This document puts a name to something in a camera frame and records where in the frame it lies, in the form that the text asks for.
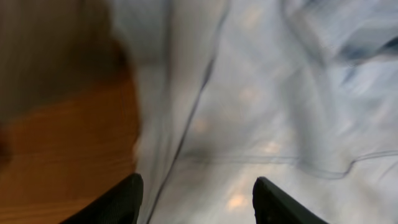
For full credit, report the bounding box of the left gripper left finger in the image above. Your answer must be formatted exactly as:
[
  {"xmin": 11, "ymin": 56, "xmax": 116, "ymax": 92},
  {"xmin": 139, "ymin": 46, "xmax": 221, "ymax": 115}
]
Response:
[{"xmin": 61, "ymin": 173, "xmax": 144, "ymax": 224}]

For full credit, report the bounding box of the light blue printed t-shirt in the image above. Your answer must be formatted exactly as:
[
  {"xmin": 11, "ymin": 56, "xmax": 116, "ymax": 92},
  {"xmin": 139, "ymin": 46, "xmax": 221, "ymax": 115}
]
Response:
[{"xmin": 113, "ymin": 0, "xmax": 397, "ymax": 223}]

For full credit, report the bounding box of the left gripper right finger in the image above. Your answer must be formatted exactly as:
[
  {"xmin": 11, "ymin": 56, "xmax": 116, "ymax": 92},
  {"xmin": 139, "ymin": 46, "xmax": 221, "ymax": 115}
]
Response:
[{"xmin": 252, "ymin": 177, "xmax": 327, "ymax": 224}]

